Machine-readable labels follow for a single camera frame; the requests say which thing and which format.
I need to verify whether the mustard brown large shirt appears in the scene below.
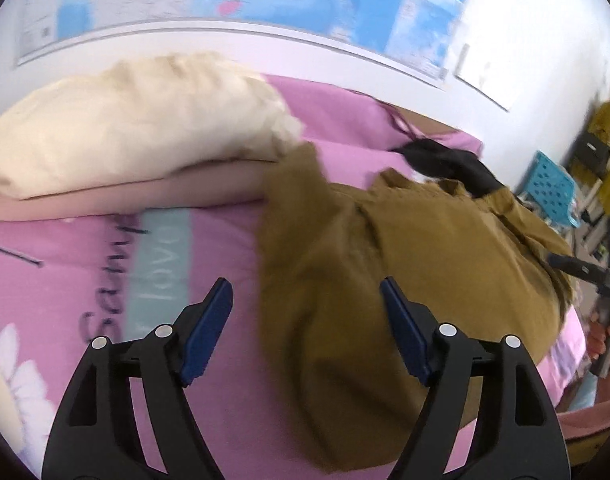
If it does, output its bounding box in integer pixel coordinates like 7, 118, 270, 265
257, 144, 574, 471

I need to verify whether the pink sleeved right forearm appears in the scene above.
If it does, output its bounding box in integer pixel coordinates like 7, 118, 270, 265
558, 400, 610, 441

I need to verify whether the black shoulder bag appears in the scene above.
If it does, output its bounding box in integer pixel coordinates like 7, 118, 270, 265
570, 132, 610, 178

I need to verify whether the person's right hand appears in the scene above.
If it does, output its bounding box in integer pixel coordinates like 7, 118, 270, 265
586, 311, 610, 361

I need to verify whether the light blue pillow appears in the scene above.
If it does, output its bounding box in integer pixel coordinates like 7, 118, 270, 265
568, 373, 598, 412

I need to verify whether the turquoise perforated plastic basket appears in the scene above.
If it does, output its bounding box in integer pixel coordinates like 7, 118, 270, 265
519, 151, 580, 229

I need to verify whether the pink printed bed sheet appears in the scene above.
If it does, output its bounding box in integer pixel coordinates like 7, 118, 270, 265
0, 78, 581, 479

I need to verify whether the black garment on bed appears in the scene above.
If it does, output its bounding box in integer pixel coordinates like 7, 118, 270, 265
392, 139, 504, 198

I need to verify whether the cream folded duvet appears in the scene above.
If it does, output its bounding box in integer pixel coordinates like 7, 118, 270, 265
0, 51, 304, 200

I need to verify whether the white wall socket panel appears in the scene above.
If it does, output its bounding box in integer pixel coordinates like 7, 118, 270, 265
454, 44, 511, 112

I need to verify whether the world map wall poster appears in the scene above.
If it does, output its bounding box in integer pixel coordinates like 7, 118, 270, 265
18, 0, 467, 81

